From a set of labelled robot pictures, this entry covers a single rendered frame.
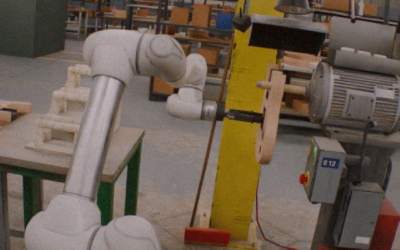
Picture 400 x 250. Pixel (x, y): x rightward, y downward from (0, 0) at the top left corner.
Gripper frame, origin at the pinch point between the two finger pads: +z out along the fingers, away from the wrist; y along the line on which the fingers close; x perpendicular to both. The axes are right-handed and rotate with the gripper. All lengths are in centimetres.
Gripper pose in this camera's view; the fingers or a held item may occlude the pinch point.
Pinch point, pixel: (262, 118)
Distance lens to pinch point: 191.4
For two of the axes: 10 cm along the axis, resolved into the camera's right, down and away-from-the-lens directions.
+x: 1.3, -9.7, -1.9
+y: -0.7, 1.8, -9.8
